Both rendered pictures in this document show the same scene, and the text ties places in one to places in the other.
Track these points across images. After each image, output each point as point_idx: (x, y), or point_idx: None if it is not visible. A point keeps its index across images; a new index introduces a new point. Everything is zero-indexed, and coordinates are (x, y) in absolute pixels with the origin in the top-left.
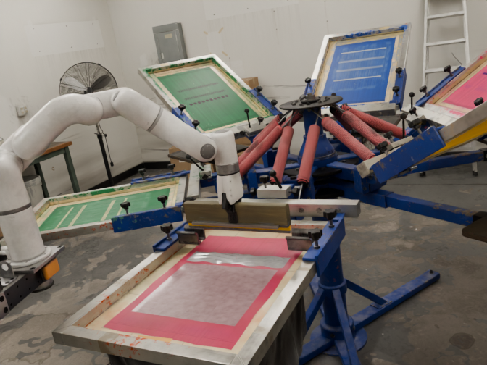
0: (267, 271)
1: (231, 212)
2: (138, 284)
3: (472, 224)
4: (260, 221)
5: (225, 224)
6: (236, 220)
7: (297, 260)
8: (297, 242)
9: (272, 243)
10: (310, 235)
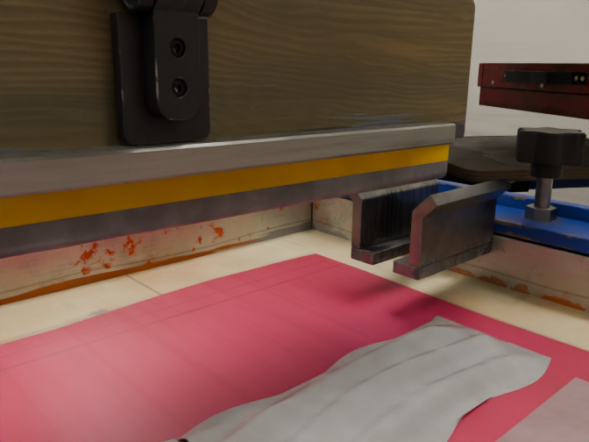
0: (584, 412)
1: (194, 6)
2: None
3: (458, 164)
4: (354, 111)
5: (103, 155)
6: (205, 108)
7: (484, 310)
8: (457, 220)
9: (204, 314)
10: (563, 152)
